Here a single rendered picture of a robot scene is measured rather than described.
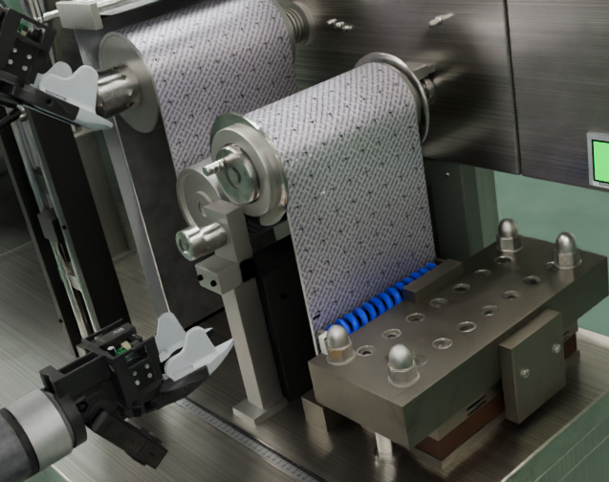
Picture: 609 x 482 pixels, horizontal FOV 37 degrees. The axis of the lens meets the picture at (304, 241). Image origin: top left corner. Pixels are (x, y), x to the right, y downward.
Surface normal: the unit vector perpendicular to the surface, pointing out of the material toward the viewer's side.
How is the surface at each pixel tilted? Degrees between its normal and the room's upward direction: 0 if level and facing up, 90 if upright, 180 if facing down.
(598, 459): 90
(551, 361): 90
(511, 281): 0
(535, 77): 90
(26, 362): 0
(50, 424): 61
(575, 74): 90
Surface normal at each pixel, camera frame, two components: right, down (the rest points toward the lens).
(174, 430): -0.18, -0.89
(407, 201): 0.65, 0.21
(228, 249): -0.74, 0.40
